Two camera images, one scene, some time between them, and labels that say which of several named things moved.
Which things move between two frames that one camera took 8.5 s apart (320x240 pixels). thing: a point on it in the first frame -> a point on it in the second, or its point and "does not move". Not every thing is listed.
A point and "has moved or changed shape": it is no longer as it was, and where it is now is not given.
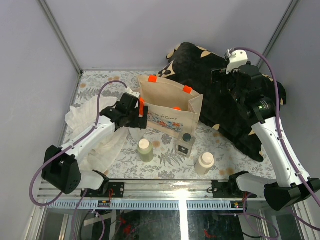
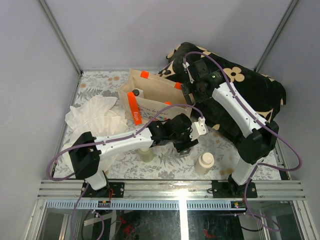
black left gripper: x=141 y=122 -> x=188 y=143
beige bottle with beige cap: x=206 y=161 does not move
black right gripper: x=220 y=75 -> x=187 y=88
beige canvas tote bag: x=173 y=109 has moved or changed shape
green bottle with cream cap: x=145 y=150 does not move
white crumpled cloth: x=103 y=155 does not move
